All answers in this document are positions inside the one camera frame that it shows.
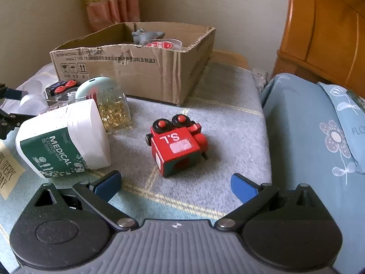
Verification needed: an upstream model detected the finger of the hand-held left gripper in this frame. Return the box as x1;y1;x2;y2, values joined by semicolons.
0;83;27;101
0;109;29;141

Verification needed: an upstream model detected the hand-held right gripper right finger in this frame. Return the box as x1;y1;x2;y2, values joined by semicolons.
214;173;323;230

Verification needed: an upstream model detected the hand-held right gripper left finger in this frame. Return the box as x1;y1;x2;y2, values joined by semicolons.
27;170;140;232

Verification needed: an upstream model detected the white bottle green label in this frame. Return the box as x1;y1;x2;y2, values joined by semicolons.
15;99;112;179

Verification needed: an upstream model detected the red toy train block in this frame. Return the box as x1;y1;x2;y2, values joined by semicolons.
146;115;209;178

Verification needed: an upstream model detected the clear bottle of golden capsules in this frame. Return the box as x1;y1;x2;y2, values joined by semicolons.
95;84;132;133

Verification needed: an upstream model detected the light blue earbud case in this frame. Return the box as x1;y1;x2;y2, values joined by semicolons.
76;76;120;102

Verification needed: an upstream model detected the brown cardboard box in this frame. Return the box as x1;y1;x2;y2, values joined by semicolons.
49;22;216;106

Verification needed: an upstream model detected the clear correction tape dispenser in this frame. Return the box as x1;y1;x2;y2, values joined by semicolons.
45;79;79;105

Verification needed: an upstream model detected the yellow paper with lettering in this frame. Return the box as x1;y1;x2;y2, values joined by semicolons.
0;140;26;201

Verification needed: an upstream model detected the blue floral duvet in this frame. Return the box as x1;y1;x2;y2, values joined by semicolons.
258;73;365;274

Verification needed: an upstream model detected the blue floral pillow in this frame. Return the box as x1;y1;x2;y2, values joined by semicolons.
317;81;365;174

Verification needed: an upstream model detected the wooden nightstand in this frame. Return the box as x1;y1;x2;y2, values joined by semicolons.
211;50;248;69

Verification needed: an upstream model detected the pink patterned curtain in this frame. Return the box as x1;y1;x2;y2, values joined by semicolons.
82;0;141;32

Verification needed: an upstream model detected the dark green patterned cloth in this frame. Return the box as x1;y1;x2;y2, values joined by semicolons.
346;91;365;107

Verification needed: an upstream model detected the grey toy animal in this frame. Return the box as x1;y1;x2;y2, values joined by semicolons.
132;29;166;45

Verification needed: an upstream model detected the clear round container red label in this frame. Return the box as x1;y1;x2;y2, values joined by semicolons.
145;38;183;52

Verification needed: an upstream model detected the wooden headboard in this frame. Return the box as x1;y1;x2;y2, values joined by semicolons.
271;0;365;100

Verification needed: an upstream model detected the white wall socket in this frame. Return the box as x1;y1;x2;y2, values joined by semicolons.
252;68;269;92

